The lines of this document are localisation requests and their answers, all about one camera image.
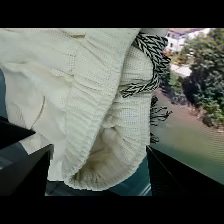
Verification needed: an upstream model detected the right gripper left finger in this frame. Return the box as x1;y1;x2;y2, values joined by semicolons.
0;143;55;197

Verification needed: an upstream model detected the cream knitted sweater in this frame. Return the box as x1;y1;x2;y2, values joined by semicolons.
0;28;173;192

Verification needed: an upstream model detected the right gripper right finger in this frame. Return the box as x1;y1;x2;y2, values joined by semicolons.
145;145;224;197

